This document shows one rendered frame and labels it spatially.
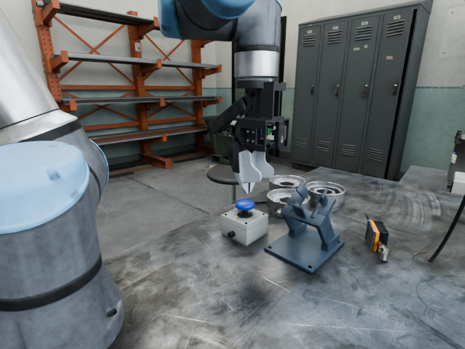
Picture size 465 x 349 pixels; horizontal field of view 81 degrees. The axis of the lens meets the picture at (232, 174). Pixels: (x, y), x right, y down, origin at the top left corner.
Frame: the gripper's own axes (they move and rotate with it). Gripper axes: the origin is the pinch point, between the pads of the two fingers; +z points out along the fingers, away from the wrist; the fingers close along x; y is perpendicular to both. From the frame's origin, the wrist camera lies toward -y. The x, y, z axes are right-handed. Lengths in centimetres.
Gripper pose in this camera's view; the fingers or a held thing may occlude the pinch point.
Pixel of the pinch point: (245, 185)
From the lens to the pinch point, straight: 54.6
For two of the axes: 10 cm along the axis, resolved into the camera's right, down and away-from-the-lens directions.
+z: 0.0, 9.5, 3.0
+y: 7.2, 2.1, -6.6
